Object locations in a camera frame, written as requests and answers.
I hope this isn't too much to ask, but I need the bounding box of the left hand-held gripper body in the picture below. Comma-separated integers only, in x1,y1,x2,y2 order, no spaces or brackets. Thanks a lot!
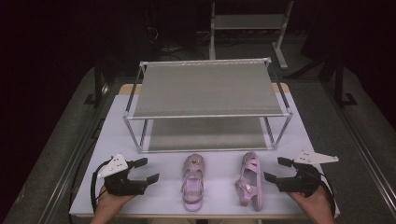
96,152,148,197

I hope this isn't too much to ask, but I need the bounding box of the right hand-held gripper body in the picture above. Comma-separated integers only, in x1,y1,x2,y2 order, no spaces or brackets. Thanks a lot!
276,149,340,198

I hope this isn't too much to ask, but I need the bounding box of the pink plastic sandal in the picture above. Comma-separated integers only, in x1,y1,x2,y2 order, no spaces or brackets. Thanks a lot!
181,153,206,213
234,151,265,213

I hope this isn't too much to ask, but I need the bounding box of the grey two-tier shoe rack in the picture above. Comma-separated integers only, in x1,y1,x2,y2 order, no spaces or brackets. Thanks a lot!
122,57,294,154

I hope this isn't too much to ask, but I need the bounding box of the person's left hand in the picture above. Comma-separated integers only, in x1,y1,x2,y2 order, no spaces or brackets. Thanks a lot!
96,186,136,217

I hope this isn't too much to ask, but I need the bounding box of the person's right hand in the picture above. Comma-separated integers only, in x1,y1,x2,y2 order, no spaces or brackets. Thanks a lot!
288,186,334,218

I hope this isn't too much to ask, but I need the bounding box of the black floor stand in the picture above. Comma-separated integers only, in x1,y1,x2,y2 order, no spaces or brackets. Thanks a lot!
333,62,359,107
83,59,110,107

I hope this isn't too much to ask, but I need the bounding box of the grey metal stand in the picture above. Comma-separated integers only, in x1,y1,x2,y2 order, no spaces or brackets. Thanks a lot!
208,0,295,70

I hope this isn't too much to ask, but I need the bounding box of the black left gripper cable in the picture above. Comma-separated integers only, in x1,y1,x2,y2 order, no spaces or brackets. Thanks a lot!
90,158,113,214

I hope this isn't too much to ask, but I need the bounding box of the bundle of floor cables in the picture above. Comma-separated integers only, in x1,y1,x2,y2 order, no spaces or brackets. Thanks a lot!
144,18,213,62

